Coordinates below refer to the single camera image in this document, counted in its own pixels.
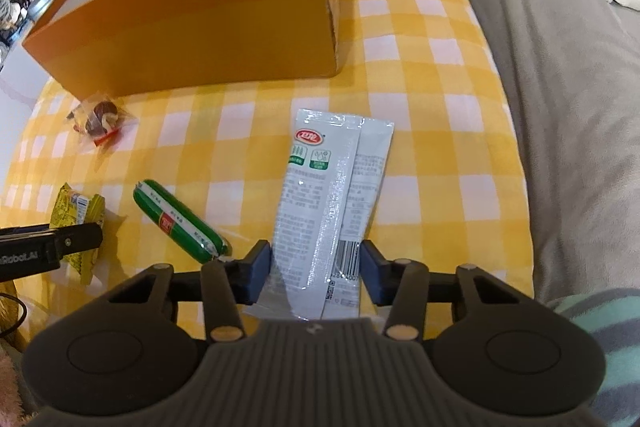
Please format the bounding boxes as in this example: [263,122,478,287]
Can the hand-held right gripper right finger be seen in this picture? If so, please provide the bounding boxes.
[360,239,538,343]

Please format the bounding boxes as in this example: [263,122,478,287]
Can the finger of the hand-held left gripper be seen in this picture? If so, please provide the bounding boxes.
[0,222,104,261]

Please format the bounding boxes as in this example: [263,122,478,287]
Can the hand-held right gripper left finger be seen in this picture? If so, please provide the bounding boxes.
[105,239,273,343]

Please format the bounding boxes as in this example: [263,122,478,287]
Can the small yellow snack packet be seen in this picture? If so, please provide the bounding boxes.
[49,182,107,285]

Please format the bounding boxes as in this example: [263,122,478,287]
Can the white snack packet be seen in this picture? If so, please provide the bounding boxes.
[243,108,396,323]

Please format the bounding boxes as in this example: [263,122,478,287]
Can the orange cardboard box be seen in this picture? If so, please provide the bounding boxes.
[22,0,343,100]

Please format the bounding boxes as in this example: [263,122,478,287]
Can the green sausage stick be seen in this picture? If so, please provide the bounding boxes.
[132,179,232,264]

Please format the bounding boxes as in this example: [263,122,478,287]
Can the fluffy floral rug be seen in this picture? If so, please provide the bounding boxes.
[0,297,31,413]

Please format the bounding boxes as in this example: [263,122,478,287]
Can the clear packet of brown dates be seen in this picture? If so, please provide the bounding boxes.
[66,93,138,148]

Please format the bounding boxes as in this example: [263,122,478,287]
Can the yellow checked tablecloth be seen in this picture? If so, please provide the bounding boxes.
[0,0,533,358]

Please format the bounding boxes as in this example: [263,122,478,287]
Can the teal striped clothing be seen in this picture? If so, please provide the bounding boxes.
[545,287,640,390]

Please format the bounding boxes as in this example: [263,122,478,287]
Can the black cable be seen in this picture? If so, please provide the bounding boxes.
[0,292,28,339]

